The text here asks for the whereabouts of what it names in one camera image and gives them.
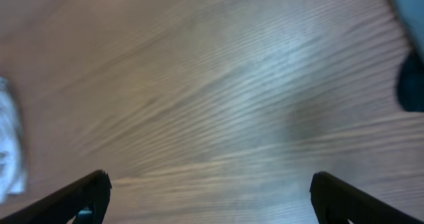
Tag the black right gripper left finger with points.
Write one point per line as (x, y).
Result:
(84, 201)

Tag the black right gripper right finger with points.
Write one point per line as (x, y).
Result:
(335, 201)

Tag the beige shorts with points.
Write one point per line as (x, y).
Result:
(13, 167)

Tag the black garment in pile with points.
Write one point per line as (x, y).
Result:
(409, 88)

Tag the grey garment on pile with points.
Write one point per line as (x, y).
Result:
(410, 13)

